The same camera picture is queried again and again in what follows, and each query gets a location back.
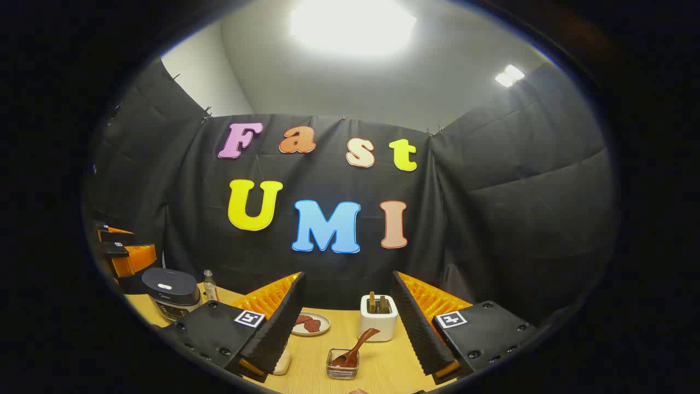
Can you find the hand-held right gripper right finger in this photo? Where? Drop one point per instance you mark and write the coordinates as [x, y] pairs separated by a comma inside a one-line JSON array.
[[418, 334]]

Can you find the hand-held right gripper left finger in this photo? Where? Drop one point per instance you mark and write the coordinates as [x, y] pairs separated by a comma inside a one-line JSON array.
[[279, 334]]

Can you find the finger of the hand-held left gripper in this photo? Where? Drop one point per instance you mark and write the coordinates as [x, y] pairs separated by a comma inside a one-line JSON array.
[[134, 258], [112, 234]]

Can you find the dark grey rice cooker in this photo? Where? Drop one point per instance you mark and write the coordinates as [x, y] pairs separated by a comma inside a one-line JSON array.
[[169, 298]]

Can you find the brown wooden spoon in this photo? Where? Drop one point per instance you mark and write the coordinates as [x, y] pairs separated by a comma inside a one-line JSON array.
[[361, 342]]

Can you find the white ceramic utensil holder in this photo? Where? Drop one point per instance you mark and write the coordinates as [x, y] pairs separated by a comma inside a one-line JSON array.
[[377, 325]]

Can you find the red meat piece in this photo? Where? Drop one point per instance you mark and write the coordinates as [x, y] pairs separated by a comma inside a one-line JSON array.
[[303, 319], [313, 326]]

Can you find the round white plate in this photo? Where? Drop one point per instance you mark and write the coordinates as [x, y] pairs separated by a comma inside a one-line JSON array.
[[322, 323]]

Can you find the small clear glass bottle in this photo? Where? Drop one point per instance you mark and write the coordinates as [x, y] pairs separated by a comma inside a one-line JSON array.
[[210, 290]]

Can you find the small ceiling light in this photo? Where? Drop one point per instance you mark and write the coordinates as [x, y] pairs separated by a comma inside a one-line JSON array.
[[509, 75]]

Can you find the large ceiling light panel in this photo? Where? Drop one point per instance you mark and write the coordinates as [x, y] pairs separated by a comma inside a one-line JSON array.
[[353, 24]]

